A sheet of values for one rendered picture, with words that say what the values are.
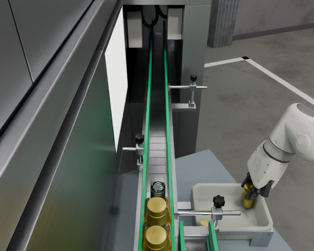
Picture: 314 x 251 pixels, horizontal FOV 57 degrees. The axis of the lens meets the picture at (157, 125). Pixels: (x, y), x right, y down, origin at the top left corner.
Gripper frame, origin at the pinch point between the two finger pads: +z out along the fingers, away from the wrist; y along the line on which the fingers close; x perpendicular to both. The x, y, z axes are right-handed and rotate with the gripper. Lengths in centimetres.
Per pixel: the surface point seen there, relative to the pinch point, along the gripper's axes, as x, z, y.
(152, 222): -31.7, -13.1, 25.2
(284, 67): 146, 61, -270
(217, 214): -12.5, -1.0, 11.7
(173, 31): -23, -9, -84
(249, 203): 6.7, 11.5, -4.6
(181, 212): -20.8, 1.9, 10.9
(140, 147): -32.2, 4.3, -12.6
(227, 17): 75, 40, -337
